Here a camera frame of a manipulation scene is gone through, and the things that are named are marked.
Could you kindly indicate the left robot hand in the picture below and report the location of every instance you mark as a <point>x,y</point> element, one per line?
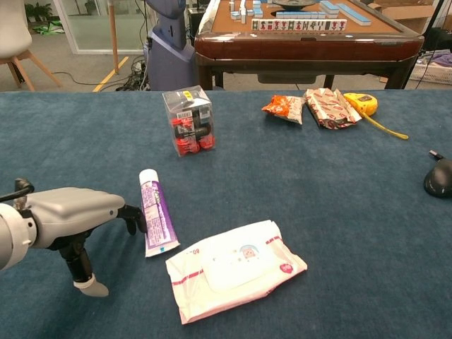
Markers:
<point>70,212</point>

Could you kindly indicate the white and purple toothpaste tube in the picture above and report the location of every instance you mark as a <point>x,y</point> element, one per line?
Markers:
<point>157,215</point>

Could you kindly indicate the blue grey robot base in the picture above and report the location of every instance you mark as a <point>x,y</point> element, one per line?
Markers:
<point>166,63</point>

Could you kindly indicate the clear box red black contents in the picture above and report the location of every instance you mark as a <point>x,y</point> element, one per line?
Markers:
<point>190,123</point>

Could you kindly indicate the white pink wet wipes pack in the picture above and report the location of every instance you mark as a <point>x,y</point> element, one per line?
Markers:
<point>229,272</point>

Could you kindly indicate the wooden pole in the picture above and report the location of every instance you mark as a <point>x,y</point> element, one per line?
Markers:
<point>113,35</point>

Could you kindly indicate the white chair wooden legs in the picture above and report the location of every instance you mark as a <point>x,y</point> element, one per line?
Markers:
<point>12,31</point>

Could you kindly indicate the green potted plant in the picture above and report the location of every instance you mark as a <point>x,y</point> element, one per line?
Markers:
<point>39,10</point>

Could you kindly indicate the orange snack packet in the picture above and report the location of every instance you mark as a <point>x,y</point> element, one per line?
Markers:
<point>282,106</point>

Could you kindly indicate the red white snack packet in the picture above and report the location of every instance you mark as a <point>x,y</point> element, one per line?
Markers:
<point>332,109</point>

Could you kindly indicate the brown mahjong table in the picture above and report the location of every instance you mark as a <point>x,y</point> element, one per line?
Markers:
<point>300,46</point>

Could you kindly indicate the face-showing mahjong tile row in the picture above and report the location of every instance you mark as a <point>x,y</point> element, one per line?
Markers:
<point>300,24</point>

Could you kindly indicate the short blue mahjong tile row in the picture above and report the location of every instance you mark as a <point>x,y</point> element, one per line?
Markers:
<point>300,15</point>

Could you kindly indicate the yellow tape measure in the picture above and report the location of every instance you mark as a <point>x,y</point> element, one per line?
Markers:
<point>363,102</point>

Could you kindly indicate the stacked blue mahjong tile block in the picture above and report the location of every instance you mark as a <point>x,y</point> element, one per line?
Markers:
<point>329,7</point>

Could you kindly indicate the black computer mouse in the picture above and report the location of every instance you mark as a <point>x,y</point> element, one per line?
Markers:
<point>439,180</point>

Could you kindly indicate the white plastic basket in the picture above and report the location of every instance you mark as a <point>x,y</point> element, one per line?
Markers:
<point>429,74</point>

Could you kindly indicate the cardboard box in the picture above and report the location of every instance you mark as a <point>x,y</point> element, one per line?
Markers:
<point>406,14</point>

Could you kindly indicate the purple cloth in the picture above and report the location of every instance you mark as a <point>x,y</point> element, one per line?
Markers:
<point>443,58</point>

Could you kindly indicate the black tripod stand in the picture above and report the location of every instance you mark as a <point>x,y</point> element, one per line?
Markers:
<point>434,16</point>

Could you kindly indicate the long blue mahjong tile wall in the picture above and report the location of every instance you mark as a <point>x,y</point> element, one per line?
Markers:
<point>355,15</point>

